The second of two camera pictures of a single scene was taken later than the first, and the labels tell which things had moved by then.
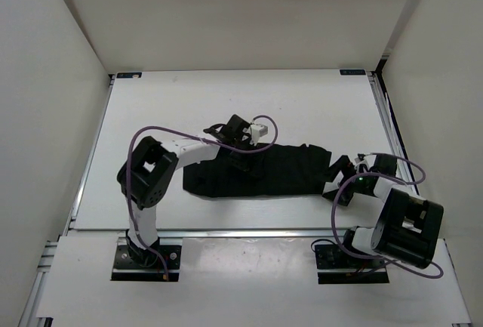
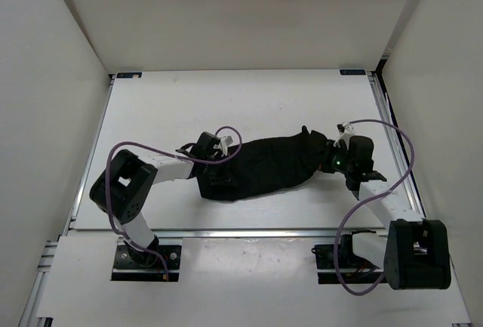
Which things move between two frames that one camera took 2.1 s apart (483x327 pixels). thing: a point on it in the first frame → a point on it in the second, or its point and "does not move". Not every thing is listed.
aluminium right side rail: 393,131 does not move
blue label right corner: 347,72 does not move
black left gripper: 254,165 → 223,178
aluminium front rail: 124,233 does not move
